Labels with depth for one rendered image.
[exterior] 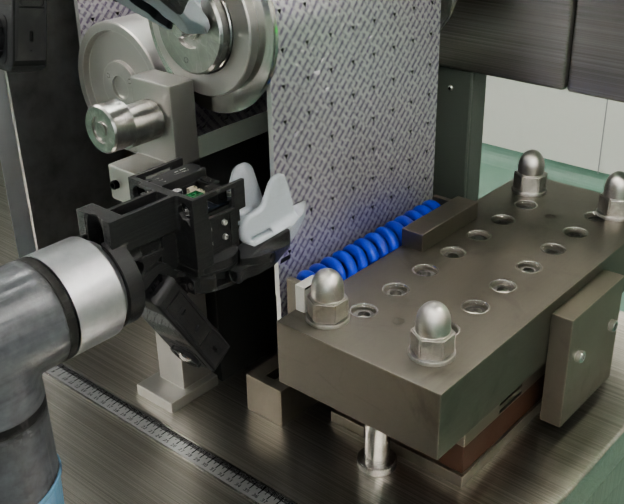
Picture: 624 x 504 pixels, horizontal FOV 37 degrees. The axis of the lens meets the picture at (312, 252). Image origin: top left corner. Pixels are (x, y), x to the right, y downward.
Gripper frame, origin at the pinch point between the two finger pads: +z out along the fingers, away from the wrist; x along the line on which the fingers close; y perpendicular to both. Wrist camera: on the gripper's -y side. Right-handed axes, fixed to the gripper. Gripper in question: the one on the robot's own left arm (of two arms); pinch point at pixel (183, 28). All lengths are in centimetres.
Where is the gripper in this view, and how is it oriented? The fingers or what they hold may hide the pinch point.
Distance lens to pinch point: 71.8
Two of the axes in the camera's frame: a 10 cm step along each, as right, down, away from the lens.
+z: 5.2, 3.0, 8.0
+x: -7.6, -2.9, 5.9
